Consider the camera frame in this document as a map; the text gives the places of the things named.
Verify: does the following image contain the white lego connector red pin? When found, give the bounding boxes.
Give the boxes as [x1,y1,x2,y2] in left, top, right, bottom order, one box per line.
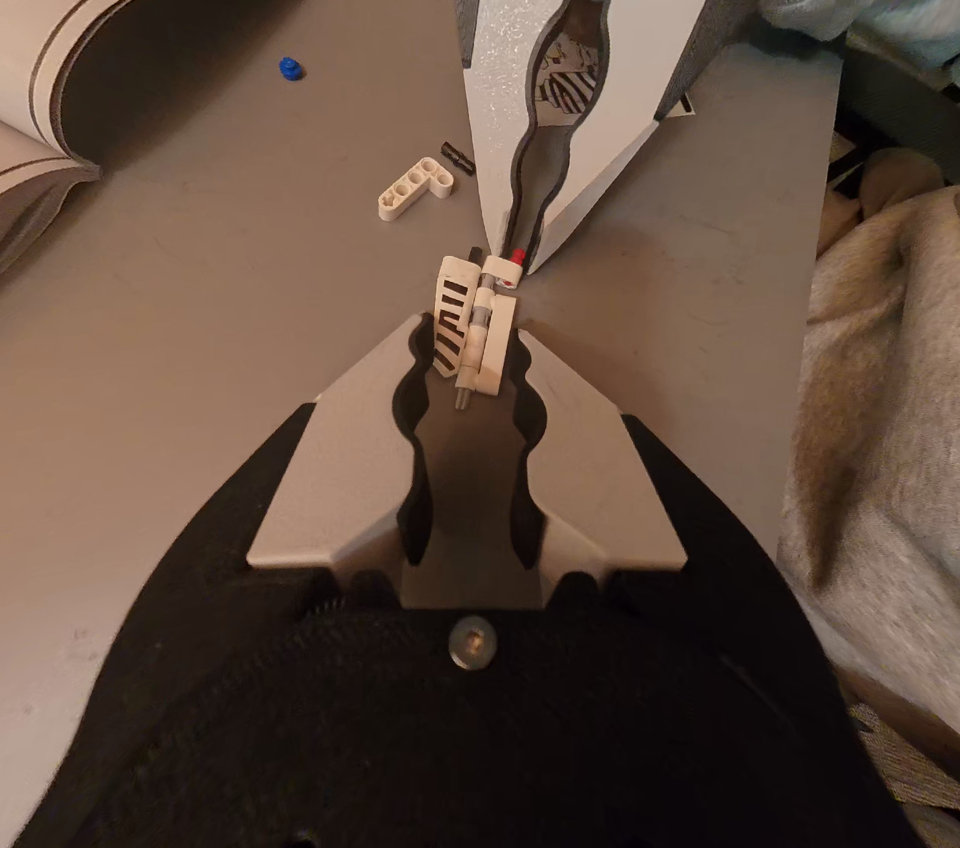
[482,248,526,290]

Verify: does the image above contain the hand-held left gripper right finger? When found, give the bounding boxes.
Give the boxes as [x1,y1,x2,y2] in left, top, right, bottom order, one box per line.
[516,329,689,594]

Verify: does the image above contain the zebra striped sticker sheet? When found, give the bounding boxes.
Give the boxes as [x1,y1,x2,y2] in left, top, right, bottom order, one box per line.
[534,34,697,129]

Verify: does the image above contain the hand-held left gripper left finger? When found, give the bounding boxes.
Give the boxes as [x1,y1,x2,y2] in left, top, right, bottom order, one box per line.
[246,312,435,594]

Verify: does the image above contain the black office chair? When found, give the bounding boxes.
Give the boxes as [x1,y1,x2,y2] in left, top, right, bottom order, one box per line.
[828,30,960,189]

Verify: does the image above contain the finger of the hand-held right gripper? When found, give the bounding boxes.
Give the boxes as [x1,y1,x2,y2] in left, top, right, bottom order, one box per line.
[525,0,735,275]
[463,0,582,260]

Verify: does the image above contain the white L-shaped lego beam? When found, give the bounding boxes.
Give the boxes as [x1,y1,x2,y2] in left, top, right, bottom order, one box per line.
[377,156,457,221]

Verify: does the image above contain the white striped lego assembly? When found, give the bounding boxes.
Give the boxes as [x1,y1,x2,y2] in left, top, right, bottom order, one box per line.
[431,248,522,410]

